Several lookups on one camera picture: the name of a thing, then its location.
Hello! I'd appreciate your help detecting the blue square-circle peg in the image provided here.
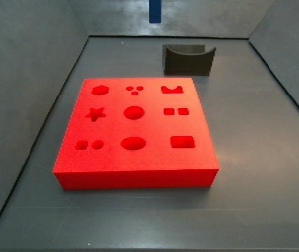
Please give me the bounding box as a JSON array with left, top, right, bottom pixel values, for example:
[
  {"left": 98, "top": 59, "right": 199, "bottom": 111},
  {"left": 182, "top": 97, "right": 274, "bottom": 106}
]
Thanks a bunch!
[{"left": 150, "top": 0, "right": 162, "bottom": 23}]

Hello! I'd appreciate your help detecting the red foam shape-sorter block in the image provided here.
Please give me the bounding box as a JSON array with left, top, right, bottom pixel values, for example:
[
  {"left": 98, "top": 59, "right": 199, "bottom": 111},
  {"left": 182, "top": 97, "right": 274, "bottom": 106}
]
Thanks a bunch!
[{"left": 53, "top": 78, "right": 221, "bottom": 189}]

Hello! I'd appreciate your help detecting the dark grey curved foam cradle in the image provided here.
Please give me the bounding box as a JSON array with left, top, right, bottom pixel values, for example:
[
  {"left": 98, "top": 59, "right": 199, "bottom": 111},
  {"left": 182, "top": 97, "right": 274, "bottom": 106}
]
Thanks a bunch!
[{"left": 163, "top": 44, "right": 217, "bottom": 76}]

